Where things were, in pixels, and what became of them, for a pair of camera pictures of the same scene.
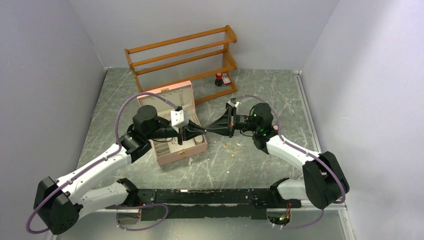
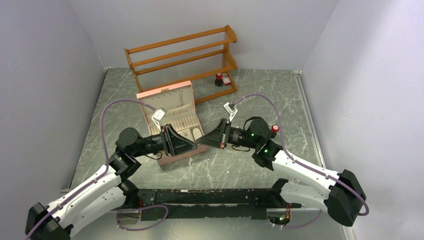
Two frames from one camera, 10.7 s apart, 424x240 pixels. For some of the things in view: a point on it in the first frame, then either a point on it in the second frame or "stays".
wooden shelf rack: (202, 58) stays
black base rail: (210, 204) stays
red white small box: (226, 79) stays
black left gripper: (187, 135) -> (173, 143)
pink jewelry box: (180, 95) stays
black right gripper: (225, 125) -> (218, 137)
